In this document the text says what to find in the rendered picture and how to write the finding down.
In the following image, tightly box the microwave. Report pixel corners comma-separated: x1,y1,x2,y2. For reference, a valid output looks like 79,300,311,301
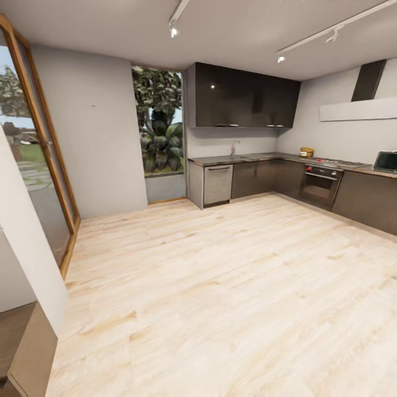
372,149,397,173

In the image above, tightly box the popcorn bag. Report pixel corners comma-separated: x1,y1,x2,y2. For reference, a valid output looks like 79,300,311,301
299,147,314,158

